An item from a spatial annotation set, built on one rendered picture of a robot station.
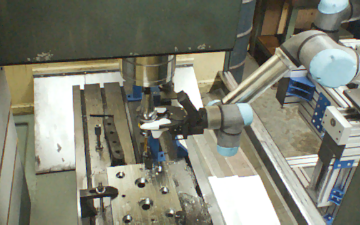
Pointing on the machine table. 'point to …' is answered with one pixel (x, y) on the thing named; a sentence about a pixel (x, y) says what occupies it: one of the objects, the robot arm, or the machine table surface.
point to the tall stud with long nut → (98, 135)
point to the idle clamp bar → (109, 132)
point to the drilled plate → (129, 184)
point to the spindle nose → (148, 70)
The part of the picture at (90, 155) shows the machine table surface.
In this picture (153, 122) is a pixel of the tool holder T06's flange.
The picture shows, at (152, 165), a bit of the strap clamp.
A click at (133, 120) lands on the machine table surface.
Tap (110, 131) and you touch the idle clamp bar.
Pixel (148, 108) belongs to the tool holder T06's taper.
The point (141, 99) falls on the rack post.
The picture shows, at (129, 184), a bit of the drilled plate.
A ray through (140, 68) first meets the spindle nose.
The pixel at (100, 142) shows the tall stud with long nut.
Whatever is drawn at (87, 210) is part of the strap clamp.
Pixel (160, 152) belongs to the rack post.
